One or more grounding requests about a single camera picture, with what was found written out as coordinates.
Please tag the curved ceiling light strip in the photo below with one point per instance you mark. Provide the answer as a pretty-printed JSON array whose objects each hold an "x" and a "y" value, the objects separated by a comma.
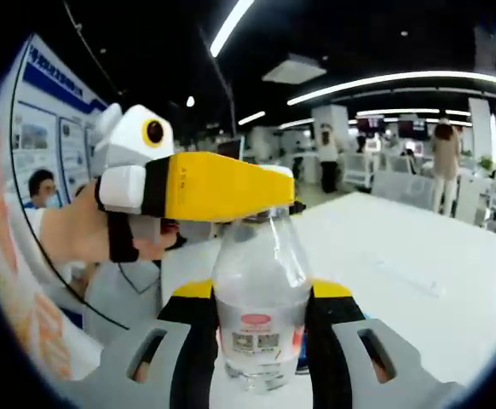
[{"x": 401, "y": 78}]

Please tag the clear plastic water bottle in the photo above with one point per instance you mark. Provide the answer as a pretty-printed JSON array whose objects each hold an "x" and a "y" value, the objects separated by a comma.
[{"x": 261, "y": 289}]

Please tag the ceiling air vent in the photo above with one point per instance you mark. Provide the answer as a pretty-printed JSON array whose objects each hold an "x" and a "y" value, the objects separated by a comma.
[{"x": 292, "y": 68}]

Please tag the green potted plant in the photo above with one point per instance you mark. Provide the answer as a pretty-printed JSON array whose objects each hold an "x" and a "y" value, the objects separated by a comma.
[{"x": 486, "y": 163}]

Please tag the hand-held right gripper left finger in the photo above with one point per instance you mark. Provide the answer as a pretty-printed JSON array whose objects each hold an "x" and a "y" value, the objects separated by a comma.
[{"x": 188, "y": 341}]

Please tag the straight ceiling light strip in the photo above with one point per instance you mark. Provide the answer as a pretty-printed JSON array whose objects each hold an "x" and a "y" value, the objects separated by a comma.
[{"x": 231, "y": 25}]

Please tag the person's left hand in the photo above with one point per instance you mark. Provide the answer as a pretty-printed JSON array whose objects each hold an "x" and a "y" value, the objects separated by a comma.
[{"x": 73, "y": 230}]

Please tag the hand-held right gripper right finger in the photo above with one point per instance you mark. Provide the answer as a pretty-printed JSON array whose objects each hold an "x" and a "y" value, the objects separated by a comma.
[{"x": 337, "y": 341}]

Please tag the white tabletop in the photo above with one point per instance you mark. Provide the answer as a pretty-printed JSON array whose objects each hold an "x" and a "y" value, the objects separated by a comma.
[{"x": 401, "y": 264}]

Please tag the wall poster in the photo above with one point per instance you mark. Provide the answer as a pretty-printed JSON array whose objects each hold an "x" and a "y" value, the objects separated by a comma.
[{"x": 52, "y": 111}]

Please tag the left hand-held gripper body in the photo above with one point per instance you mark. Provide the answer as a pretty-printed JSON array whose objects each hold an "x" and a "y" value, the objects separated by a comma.
[{"x": 133, "y": 128}]

